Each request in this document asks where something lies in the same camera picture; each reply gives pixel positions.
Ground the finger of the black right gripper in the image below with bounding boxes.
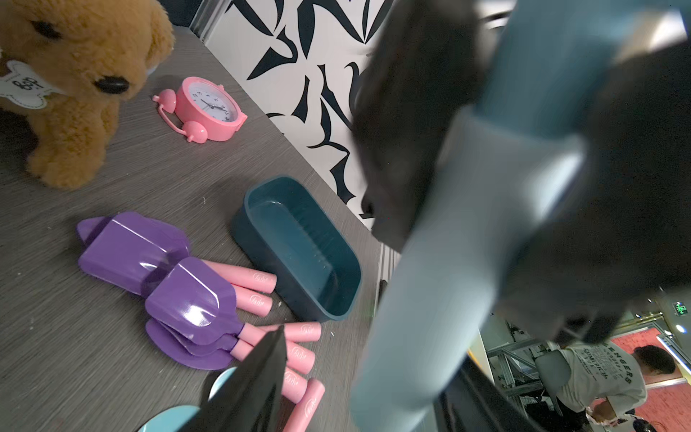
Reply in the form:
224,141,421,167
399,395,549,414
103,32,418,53
352,1,480,252
494,42,690,344

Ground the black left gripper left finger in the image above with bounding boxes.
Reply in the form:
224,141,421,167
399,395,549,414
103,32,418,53
181,327,287,431

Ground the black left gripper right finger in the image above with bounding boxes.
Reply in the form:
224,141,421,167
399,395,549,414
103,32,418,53
439,357,543,432

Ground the light blue heart shovel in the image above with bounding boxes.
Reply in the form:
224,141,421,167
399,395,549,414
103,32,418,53
350,1,669,431

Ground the dark teal storage box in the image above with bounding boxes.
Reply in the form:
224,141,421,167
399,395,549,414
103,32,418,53
230,176,362,322

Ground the person in white shirt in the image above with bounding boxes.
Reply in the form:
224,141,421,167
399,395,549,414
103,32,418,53
555,341,677,431

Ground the pink alarm clock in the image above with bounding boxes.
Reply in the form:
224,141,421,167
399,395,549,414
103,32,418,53
152,77,248,144

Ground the brown plush dog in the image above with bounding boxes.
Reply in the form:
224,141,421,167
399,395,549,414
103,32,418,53
1,1,175,190

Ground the purple shovel pink handle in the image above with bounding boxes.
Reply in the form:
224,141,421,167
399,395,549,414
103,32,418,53
145,319,321,374
76,211,278,297
145,257,273,346
283,378,326,432

